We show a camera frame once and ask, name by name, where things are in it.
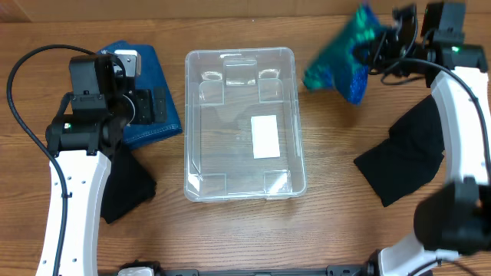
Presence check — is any sparkly blue green garment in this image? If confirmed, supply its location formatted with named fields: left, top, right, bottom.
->
left=303, top=4, right=384, bottom=104

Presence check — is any black cloth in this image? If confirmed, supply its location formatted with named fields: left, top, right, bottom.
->
left=101, top=144, right=157, bottom=224
left=354, top=96, right=444, bottom=207

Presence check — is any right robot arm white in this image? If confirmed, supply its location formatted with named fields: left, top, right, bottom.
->
left=355, top=2, right=490, bottom=275

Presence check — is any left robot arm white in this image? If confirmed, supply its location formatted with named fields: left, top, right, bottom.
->
left=36, top=50, right=166, bottom=275

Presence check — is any folded blue towel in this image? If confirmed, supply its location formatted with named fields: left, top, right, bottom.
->
left=98, top=41, right=183, bottom=150

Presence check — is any clear plastic storage bin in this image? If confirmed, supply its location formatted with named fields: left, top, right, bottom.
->
left=184, top=47, right=308, bottom=202

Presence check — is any white label in bin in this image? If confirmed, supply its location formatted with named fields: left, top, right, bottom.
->
left=251, top=115, right=280, bottom=159

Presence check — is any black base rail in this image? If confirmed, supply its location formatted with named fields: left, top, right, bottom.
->
left=114, top=260, right=369, bottom=276

